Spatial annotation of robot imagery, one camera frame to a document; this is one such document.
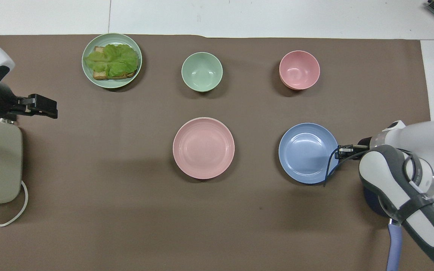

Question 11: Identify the green bowl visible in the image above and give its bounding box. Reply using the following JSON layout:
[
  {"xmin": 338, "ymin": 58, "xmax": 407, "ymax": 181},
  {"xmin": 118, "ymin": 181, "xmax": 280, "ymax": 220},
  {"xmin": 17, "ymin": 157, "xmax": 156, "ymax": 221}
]
[{"xmin": 181, "ymin": 52, "xmax": 223, "ymax": 93}]

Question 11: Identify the blue plate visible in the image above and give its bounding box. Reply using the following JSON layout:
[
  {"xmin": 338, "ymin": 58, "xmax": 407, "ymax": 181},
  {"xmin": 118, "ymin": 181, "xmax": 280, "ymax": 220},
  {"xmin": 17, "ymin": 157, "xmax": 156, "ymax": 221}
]
[{"xmin": 278, "ymin": 122, "xmax": 339, "ymax": 185}]

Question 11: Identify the green plate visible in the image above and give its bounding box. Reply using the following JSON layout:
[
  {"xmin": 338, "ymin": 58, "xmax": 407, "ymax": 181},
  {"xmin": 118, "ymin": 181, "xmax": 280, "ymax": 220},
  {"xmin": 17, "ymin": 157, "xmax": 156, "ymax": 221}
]
[{"xmin": 81, "ymin": 33, "xmax": 143, "ymax": 89}]

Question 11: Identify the toast slice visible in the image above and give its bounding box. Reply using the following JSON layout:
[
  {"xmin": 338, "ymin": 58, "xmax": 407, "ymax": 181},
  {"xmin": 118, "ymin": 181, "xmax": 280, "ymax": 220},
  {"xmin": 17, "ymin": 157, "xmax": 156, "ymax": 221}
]
[{"xmin": 93, "ymin": 46, "xmax": 139, "ymax": 81}]

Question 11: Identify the pink bowl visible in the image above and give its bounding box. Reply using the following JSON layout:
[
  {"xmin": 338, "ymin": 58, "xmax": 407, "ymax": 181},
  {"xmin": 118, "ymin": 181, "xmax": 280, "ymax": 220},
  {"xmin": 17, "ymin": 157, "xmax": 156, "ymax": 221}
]
[{"xmin": 279, "ymin": 50, "xmax": 321, "ymax": 91}]

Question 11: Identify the black cable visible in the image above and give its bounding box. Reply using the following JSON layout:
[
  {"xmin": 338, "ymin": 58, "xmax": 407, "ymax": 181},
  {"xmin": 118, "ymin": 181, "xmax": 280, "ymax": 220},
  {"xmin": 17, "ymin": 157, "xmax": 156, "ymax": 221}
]
[{"xmin": 323, "ymin": 145, "xmax": 370, "ymax": 187}]

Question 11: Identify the pink plate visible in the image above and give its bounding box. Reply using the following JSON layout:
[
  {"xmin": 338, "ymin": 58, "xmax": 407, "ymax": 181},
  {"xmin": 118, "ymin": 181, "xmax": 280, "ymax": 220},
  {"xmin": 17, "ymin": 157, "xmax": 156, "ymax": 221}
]
[{"xmin": 173, "ymin": 117, "xmax": 235, "ymax": 180}]

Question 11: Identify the white power cable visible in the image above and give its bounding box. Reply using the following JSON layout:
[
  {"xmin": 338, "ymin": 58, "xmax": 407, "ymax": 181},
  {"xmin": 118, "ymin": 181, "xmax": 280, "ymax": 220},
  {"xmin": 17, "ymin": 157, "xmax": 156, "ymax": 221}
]
[{"xmin": 0, "ymin": 180, "xmax": 29, "ymax": 227}]

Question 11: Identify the green lettuce leaf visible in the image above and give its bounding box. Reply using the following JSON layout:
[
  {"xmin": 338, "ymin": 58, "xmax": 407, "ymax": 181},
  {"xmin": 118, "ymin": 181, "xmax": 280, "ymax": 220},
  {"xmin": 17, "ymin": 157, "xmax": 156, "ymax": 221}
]
[{"xmin": 84, "ymin": 44, "xmax": 139, "ymax": 77}]

